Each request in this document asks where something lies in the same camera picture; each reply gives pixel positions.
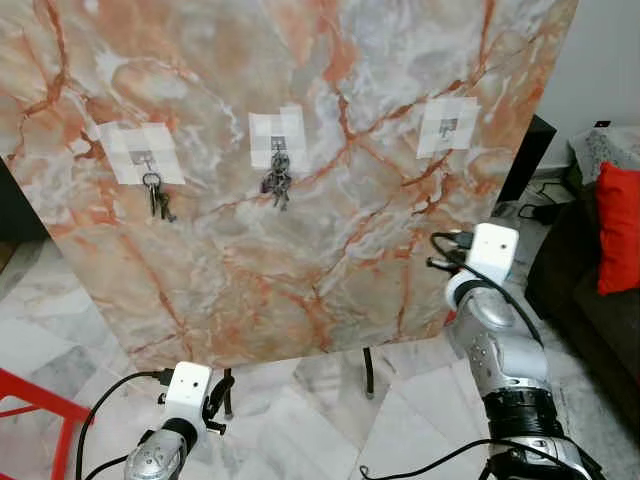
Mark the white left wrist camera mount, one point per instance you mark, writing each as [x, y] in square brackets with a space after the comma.
[187, 390]

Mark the large dark hung key bunch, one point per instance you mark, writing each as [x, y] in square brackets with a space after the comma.
[277, 185]

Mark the dark grey sofa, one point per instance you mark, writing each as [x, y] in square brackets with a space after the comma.
[570, 300]

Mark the white taped metal hook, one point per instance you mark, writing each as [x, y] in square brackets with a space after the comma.
[447, 125]
[275, 135]
[140, 150]

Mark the small hung key bunch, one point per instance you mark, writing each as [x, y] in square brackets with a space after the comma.
[160, 200]

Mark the grey patterned cloth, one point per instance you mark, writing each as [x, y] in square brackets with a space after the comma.
[605, 150]

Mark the black power adapter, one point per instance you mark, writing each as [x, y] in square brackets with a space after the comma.
[540, 212]

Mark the red plastic stool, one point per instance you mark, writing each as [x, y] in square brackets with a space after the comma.
[40, 388]

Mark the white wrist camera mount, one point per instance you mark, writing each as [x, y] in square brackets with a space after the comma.
[187, 390]
[492, 250]

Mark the marble pattern folding table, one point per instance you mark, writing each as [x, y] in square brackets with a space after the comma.
[300, 250]

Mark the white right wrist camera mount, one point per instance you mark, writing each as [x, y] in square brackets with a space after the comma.
[492, 250]

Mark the red cushion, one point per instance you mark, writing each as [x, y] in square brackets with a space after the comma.
[620, 230]

